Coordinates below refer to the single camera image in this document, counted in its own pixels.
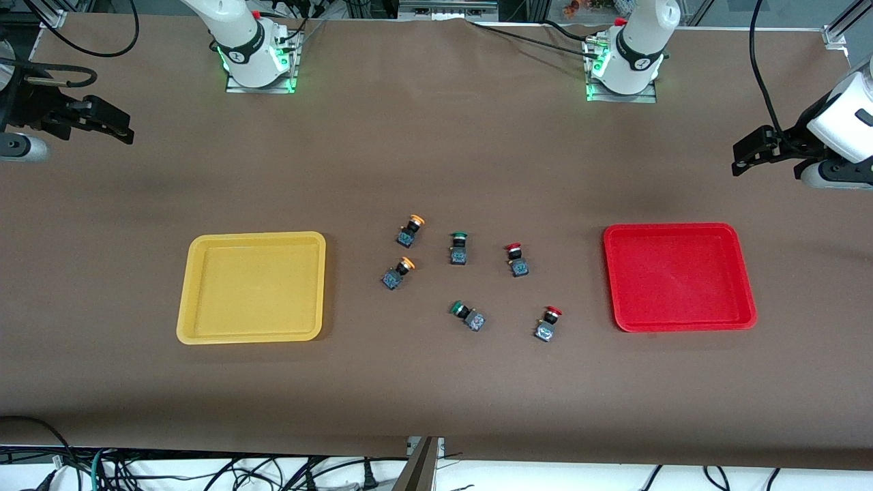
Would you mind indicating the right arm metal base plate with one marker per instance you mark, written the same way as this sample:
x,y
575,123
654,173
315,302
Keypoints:
x,y
294,68

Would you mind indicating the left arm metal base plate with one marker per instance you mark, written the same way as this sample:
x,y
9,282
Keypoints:
x,y
648,97

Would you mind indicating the grey metal background bracket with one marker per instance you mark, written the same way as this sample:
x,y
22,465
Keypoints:
x,y
447,8

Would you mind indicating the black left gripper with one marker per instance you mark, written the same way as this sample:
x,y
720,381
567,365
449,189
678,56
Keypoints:
x,y
790,142

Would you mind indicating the brown table cover cloth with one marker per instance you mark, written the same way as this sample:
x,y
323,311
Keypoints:
x,y
436,136

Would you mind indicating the green push button switch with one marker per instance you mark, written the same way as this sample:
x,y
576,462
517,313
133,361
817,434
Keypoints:
x,y
469,316
458,249

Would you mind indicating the aluminium frame corner profile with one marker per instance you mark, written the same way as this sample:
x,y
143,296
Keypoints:
x,y
53,18
842,31

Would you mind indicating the red push button switch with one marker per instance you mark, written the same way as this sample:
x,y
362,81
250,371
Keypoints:
x,y
548,326
517,260

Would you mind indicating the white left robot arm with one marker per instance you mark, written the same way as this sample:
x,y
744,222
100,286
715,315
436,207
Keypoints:
x,y
641,41

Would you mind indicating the grey table frame post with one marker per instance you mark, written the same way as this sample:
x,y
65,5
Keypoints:
x,y
419,470

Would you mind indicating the black power plug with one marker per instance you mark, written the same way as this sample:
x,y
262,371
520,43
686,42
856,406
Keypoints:
x,y
369,481

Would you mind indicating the red plastic tray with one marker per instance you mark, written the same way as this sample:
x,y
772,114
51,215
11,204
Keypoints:
x,y
678,276

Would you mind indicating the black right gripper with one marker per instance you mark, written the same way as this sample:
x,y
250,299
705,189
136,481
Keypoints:
x,y
35,103

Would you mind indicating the yellow push button switch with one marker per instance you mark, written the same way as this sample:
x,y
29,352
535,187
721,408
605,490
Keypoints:
x,y
395,273
408,232

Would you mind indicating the yellow plastic tray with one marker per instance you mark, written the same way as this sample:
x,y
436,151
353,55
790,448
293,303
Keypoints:
x,y
252,286

